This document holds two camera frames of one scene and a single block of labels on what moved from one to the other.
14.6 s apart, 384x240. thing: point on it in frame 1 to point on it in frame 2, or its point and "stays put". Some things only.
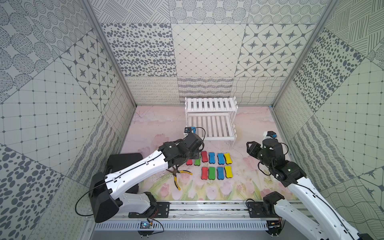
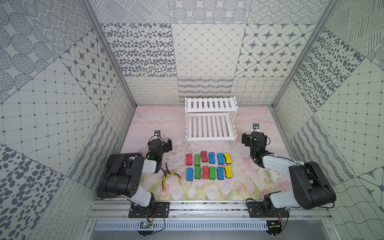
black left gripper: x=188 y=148 to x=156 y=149
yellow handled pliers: x=175 y=171 to x=166 y=172
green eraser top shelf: x=197 y=161 stays put
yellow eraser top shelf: x=227 y=158 stays put
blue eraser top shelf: x=211 y=157 stays put
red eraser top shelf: x=204 y=158 stays put
